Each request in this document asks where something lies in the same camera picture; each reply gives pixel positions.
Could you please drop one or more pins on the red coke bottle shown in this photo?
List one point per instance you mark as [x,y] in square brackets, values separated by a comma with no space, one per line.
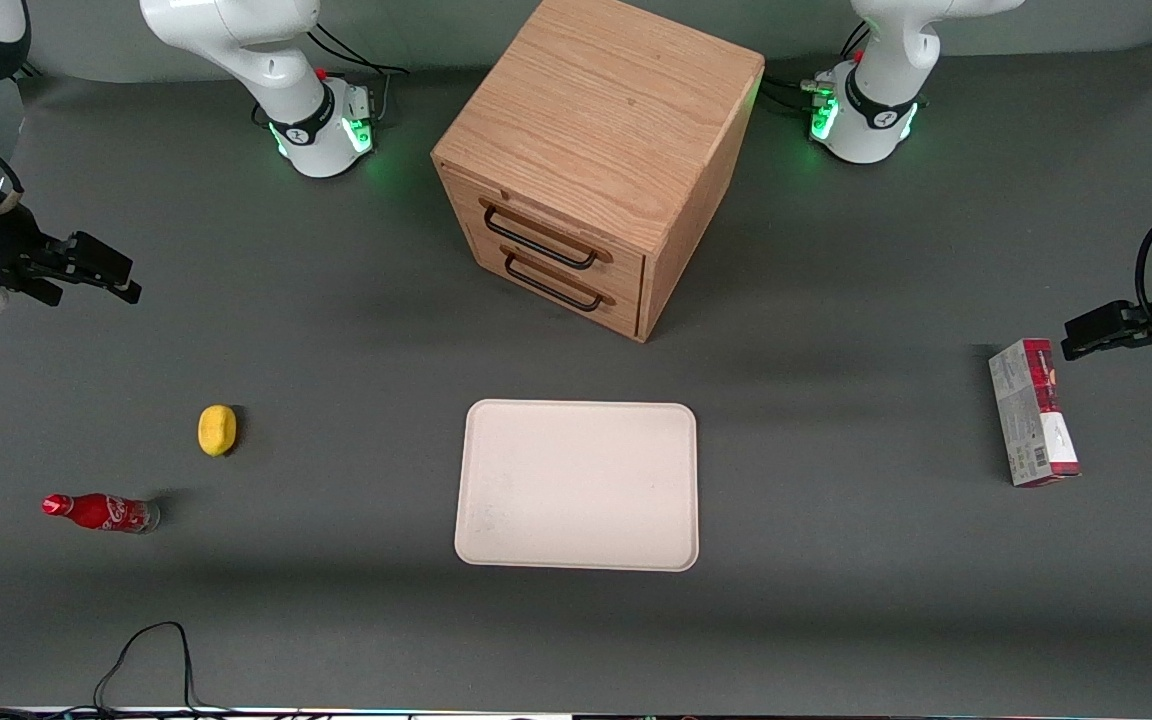
[101,512]

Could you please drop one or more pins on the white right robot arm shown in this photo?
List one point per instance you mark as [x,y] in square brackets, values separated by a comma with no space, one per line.
[276,70]

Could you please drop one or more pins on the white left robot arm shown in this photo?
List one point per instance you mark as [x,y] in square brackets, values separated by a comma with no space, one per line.
[881,100]

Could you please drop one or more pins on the beige plastic tray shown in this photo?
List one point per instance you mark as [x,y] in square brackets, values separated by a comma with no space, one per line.
[576,485]

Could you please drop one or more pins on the grey and red carton box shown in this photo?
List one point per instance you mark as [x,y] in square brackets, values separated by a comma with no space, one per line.
[1031,415]

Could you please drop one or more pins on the yellow lemon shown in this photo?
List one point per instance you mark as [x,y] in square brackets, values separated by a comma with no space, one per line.
[217,430]

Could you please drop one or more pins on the wooden two-drawer cabinet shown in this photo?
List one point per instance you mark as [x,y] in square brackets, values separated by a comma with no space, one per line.
[596,110]

